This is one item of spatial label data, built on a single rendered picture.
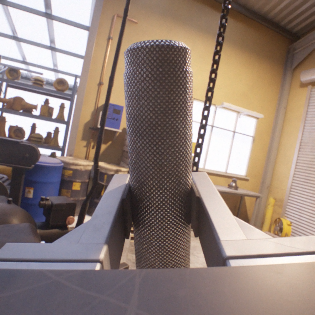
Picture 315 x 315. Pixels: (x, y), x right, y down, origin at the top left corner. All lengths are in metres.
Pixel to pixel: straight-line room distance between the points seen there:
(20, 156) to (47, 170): 0.44
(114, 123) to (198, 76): 2.50
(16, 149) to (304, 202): 6.17
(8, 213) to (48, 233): 0.37
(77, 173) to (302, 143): 5.60
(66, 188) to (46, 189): 0.47
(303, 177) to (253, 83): 2.87
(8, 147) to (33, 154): 0.28
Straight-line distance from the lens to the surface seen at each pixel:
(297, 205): 6.70
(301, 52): 7.85
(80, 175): 3.70
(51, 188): 3.38
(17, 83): 8.72
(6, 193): 3.04
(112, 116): 4.84
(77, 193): 3.76
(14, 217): 1.90
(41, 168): 3.26
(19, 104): 8.87
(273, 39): 7.82
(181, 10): 6.30
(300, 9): 7.54
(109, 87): 0.61
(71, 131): 4.87
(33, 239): 1.68
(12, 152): 3.02
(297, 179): 6.76
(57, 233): 2.10
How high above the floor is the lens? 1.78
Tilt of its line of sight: 3 degrees down
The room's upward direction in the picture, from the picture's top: 11 degrees clockwise
